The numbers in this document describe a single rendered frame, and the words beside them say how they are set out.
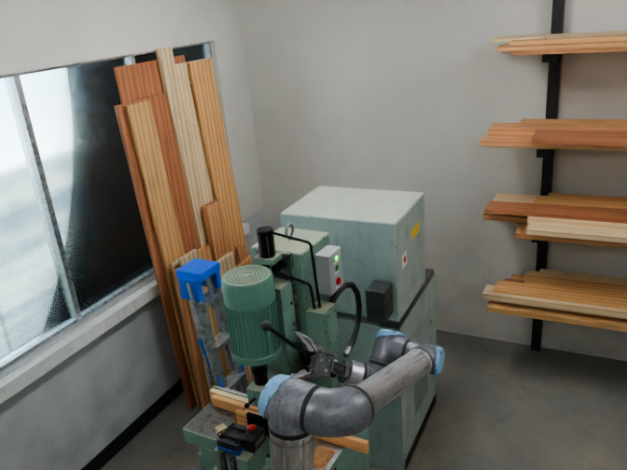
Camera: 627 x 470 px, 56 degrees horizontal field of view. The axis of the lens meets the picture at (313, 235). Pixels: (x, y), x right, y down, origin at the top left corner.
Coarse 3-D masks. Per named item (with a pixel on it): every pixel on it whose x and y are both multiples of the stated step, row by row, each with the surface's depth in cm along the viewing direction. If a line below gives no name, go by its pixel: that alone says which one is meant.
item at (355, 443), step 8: (216, 400) 229; (224, 400) 228; (232, 400) 227; (224, 408) 229; (232, 408) 227; (240, 408) 224; (256, 408) 222; (328, 440) 207; (336, 440) 205; (344, 440) 203; (352, 440) 202; (360, 440) 201; (352, 448) 203; (360, 448) 201; (368, 448) 201
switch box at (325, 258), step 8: (328, 248) 220; (336, 248) 220; (320, 256) 215; (328, 256) 214; (320, 264) 216; (328, 264) 214; (336, 264) 219; (320, 272) 218; (328, 272) 216; (320, 280) 219; (328, 280) 217; (336, 280) 221; (320, 288) 220; (328, 288) 218
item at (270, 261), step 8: (264, 232) 203; (264, 240) 204; (272, 240) 206; (264, 248) 205; (272, 248) 206; (256, 256) 209; (264, 256) 207; (272, 256) 207; (280, 256) 209; (264, 264) 207; (272, 264) 205; (272, 272) 209
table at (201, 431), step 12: (204, 408) 230; (216, 408) 230; (192, 420) 225; (204, 420) 224; (216, 420) 224; (228, 420) 223; (192, 432) 218; (204, 432) 218; (204, 444) 217; (216, 444) 214; (324, 444) 207; (336, 444) 206; (336, 456) 201; (216, 468) 204; (264, 468) 202; (336, 468) 200
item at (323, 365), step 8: (320, 352) 191; (312, 360) 191; (320, 360) 185; (328, 360) 185; (312, 368) 186; (320, 368) 184; (328, 368) 185; (336, 368) 187; (344, 368) 190; (320, 376) 190; (328, 376) 184; (344, 376) 186
